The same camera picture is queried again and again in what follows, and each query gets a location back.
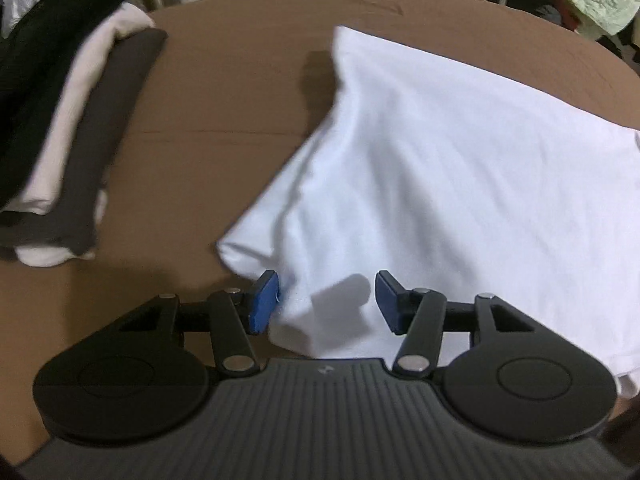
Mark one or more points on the folded white garment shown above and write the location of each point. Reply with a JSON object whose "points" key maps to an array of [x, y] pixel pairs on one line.
{"points": [[40, 256]]}

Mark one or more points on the folded cream garment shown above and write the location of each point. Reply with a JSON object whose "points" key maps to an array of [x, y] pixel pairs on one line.
{"points": [[75, 100]]}

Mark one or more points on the folded black garment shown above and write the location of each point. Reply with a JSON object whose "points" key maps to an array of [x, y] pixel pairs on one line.
{"points": [[45, 60]]}

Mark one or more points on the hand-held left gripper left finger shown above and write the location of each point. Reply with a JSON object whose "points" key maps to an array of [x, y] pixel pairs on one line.
{"points": [[262, 302]]}

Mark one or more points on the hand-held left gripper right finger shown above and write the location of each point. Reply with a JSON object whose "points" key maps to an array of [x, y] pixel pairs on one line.
{"points": [[387, 302]]}

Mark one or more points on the white shirt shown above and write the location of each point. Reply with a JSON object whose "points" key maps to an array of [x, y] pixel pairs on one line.
{"points": [[450, 160]]}

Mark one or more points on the stack of folded clothes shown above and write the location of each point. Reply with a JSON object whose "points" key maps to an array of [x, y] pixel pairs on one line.
{"points": [[110, 110]]}

